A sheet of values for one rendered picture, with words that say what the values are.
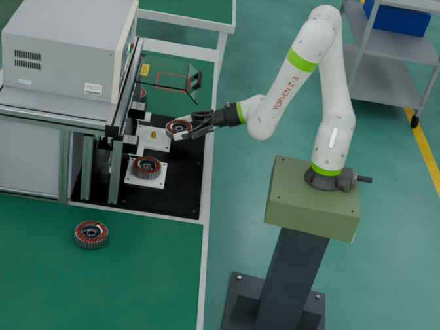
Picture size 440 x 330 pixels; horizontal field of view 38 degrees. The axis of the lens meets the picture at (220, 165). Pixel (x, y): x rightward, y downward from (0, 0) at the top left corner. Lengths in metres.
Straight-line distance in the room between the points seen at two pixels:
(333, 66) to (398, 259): 1.54
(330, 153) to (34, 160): 1.06
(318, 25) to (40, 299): 1.27
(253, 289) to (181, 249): 1.01
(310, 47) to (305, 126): 2.29
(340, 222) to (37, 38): 1.24
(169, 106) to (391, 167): 1.91
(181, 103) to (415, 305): 1.57
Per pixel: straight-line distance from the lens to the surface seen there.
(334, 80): 2.46
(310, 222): 2.39
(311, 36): 2.23
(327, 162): 2.41
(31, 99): 2.22
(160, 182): 2.43
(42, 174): 2.30
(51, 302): 2.03
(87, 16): 2.34
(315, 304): 3.21
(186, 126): 2.64
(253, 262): 3.32
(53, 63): 2.20
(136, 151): 2.38
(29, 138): 2.23
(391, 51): 4.62
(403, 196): 4.16
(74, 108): 2.19
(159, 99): 2.99
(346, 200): 2.44
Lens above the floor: 2.29
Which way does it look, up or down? 36 degrees down
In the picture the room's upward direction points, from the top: 12 degrees clockwise
